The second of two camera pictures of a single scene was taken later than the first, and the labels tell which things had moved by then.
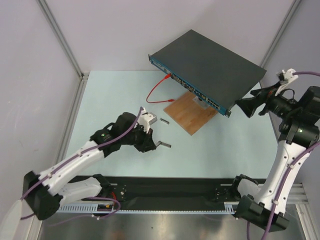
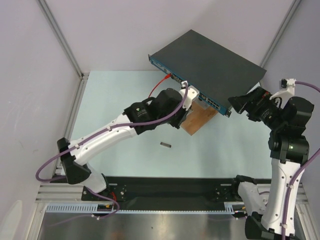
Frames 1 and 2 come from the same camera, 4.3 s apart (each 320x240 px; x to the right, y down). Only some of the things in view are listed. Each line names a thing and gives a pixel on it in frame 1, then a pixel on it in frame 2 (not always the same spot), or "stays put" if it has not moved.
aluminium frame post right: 287,19 stays put
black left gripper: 147,143 → 182,116
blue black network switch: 210,72 stays put
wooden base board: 189,114 stays put
